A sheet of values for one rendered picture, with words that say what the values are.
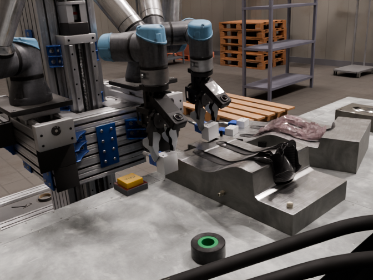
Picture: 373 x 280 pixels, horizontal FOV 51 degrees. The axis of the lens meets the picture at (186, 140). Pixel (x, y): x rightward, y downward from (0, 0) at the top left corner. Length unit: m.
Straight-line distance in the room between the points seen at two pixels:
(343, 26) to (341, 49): 0.42
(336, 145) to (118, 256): 0.78
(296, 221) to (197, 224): 0.25
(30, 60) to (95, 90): 0.35
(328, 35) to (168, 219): 7.43
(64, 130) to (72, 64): 0.34
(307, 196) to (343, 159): 0.33
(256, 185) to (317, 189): 0.18
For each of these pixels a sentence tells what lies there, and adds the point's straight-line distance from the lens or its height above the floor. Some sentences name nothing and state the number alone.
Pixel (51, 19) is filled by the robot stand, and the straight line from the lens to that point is 1.72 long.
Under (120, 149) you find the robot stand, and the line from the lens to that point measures 1.69.
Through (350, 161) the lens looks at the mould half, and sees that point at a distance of 1.37.
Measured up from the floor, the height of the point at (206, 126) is 0.95.
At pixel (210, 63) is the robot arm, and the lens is 1.27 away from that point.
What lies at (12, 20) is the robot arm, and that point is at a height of 1.33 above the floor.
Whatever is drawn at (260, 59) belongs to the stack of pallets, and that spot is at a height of 0.20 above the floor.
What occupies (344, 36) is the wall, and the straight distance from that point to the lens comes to 8.14.
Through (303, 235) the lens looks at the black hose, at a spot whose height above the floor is 0.90.
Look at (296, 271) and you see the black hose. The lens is 0.80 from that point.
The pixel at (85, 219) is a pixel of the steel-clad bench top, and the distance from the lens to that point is 1.15.
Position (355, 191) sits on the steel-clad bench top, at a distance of 1.27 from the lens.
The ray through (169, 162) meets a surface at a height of 0.94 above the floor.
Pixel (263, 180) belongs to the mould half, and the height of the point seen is 0.90.
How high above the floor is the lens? 1.36
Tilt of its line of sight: 20 degrees down
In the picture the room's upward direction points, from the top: 3 degrees counter-clockwise
